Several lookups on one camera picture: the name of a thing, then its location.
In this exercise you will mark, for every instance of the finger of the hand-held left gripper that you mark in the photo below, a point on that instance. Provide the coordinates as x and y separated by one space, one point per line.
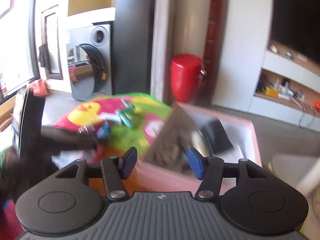
103 131

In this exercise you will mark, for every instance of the white television cabinet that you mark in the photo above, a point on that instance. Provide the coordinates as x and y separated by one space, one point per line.
277 60

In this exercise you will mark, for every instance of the dark grey tall cabinet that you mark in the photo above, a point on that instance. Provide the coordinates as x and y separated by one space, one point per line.
132 30

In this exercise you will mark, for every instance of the orange pumpkin toy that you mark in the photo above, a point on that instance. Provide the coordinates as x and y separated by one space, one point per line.
317 105

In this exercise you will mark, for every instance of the teal plastic object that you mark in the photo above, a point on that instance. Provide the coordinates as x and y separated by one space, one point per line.
126 118

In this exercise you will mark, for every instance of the dark framed door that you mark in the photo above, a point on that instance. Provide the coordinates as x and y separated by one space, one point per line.
53 42

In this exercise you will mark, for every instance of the yellow toy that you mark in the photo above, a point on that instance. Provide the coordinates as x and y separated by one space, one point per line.
272 91

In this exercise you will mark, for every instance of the red barrel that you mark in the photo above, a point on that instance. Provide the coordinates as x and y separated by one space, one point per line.
186 77

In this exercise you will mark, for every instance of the black television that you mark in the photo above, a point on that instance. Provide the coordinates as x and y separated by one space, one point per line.
295 17

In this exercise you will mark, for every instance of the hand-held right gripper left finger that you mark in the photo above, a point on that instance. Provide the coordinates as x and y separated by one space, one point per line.
128 163

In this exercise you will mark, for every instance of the grey washing machine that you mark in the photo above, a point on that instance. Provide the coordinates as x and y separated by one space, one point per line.
105 55

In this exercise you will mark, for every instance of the pink cardboard box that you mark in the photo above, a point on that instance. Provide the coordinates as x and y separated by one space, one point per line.
170 180

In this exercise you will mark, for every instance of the small toy figure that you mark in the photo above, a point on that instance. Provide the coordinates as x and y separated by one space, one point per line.
288 54

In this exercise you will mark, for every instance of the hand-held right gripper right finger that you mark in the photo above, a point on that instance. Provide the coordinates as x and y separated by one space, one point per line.
197 163

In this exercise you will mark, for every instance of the red hanging decoration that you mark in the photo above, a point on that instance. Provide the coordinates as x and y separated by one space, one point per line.
212 25

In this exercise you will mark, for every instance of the colourful printed mat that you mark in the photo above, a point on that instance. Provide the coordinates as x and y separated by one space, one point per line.
140 142

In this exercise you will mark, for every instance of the dark hanging cloth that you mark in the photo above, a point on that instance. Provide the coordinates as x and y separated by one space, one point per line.
43 56

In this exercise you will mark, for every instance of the orange bag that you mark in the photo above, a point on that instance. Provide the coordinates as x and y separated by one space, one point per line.
38 88

